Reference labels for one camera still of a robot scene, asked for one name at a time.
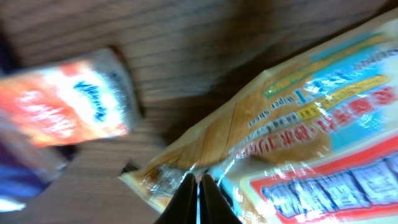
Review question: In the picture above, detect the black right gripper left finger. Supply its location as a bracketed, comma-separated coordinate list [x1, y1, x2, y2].
[154, 174, 198, 224]

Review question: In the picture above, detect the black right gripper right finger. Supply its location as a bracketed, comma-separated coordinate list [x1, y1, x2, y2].
[199, 174, 241, 224]

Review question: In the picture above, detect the yellow snack bag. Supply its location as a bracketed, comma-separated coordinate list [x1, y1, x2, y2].
[121, 10, 397, 223]

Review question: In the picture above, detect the small orange snack packet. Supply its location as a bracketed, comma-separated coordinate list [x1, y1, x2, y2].
[1, 49, 142, 147]

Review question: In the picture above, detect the purple red pad package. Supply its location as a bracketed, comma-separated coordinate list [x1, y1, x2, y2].
[1, 111, 76, 212]

